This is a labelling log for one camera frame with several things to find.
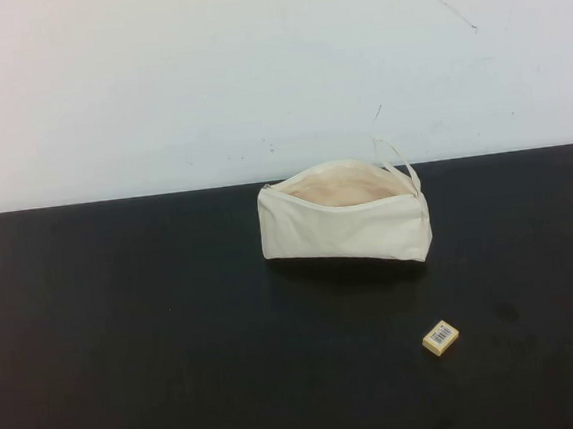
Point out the small yellow eraser with barcode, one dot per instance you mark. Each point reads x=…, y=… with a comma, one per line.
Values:
x=441, y=340

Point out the cream fabric pencil case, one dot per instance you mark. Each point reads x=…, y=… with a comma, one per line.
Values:
x=338, y=235

